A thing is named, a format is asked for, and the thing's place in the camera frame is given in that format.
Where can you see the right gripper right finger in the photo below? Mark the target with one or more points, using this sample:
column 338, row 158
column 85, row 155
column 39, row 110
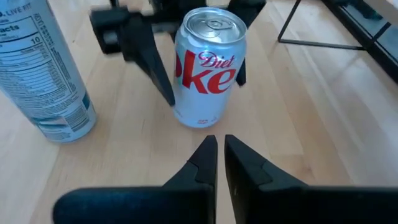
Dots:
column 264, row 199

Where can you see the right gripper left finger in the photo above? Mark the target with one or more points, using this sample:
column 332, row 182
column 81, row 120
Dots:
column 186, row 199

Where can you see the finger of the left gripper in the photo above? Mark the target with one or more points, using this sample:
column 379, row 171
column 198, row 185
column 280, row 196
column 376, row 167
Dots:
column 149, row 59
column 242, row 76

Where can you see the silver Diet Coke can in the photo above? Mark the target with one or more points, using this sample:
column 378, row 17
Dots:
column 202, row 102

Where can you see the tall white black-top can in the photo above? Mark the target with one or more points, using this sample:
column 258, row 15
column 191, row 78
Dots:
column 46, row 77

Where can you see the wooden shelf with black legs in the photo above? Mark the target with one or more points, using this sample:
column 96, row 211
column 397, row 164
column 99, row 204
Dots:
column 311, row 43

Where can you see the black aluminium table frame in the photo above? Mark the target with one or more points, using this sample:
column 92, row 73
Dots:
column 379, row 56

